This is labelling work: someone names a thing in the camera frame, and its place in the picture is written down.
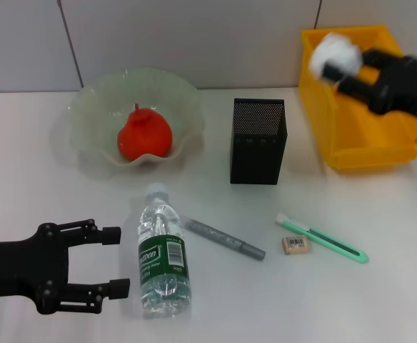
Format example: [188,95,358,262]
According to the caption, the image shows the green toothbrush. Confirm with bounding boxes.
[275,213,369,264]

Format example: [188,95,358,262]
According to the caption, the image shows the beige eraser with barcode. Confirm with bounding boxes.
[281,235,310,255]

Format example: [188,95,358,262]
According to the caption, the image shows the clear green-label water bottle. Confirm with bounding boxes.
[136,182,192,319]

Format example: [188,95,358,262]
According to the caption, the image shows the red-orange toy orange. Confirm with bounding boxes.
[117,103,174,161]

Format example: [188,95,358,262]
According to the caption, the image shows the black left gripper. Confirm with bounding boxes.
[0,218,131,315]

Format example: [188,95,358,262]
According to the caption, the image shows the grey marker pen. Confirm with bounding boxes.
[184,218,266,262]

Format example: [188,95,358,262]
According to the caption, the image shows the white paper ball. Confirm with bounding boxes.
[310,32,365,85]

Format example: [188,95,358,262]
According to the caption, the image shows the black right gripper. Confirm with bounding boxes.
[321,48,417,121]

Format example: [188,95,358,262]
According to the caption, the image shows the yellow plastic storage bin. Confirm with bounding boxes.
[298,24,417,174]

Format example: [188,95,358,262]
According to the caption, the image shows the black mesh pen holder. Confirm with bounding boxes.
[229,97,288,186]

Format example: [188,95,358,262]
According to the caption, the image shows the pale green glass fruit plate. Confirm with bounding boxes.
[49,68,208,176]

